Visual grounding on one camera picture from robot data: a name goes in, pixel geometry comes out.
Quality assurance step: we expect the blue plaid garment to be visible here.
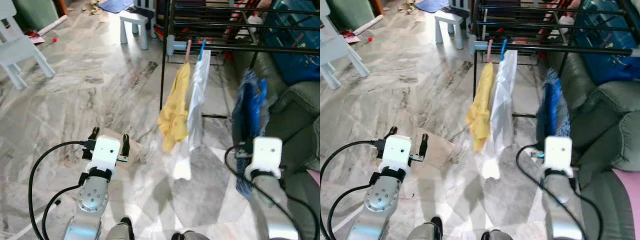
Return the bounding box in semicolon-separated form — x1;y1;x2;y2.
231;69;271;201
535;69;572;151

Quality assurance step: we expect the yellow garment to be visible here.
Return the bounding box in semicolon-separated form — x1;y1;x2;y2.
157;61;192;152
465;62;496;152

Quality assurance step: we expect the white garment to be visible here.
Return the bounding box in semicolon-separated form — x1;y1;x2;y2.
171;49;212;182
481;50;519;181

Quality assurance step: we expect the robot left leg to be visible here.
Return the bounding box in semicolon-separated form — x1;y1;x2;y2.
407;216;445;240
105;216;135;240

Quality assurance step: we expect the pale grey child chair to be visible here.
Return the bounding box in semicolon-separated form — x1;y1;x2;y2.
0;5;57;91
320;5;371;90

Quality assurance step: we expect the black metal drying rack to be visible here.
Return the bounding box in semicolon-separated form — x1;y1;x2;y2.
469;0;640;120
160;0;321;121

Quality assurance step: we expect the rolled paper tube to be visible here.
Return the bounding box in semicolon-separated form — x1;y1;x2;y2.
352;14;385;36
37;15;68;37

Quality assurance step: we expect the blue suitcase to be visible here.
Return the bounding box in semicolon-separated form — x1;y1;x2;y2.
575;0;640;85
265;0;321;83

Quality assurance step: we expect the dark green furniture piece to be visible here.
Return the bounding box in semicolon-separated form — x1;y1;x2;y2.
327;0;376;30
12;0;61;31

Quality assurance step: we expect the blue floor rug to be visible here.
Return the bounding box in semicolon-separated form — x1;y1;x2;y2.
98;0;135;14
415;0;450;13

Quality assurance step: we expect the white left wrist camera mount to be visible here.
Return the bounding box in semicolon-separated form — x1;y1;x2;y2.
378;135;413;173
92;136;122;173

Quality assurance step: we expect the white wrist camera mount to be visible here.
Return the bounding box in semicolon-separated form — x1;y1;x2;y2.
92;136;122;173
378;135;413;173
251;137;282;178
543;136;573;178

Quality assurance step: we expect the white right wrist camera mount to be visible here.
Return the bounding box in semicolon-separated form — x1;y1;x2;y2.
543;136;573;178
251;137;282;178

